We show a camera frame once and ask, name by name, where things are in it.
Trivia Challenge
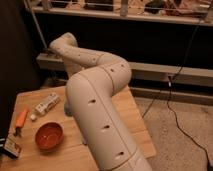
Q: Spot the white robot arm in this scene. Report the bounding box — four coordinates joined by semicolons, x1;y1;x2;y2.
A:
50;33;152;171

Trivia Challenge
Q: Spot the grey low shelf beam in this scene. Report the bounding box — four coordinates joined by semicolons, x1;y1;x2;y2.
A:
36;53;213;87

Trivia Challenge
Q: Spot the blue cup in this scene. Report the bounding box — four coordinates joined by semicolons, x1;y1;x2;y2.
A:
64;102;72;117

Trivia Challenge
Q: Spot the white rectangular box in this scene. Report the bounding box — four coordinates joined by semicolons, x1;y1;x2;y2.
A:
35;93;60;115

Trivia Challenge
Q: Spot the red bowl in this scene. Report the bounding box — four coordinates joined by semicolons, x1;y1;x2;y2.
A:
35;122;64;150

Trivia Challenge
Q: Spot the metal stand pole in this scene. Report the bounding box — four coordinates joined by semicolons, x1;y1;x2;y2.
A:
25;0;52;55

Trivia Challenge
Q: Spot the upper wooden shelf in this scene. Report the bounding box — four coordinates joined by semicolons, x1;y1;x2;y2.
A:
23;0;213;27

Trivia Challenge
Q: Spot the small printed box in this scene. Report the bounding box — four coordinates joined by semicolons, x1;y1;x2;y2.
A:
2;137;22;159

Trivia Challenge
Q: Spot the black cable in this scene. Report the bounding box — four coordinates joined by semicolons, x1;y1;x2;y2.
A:
142;19;213;168

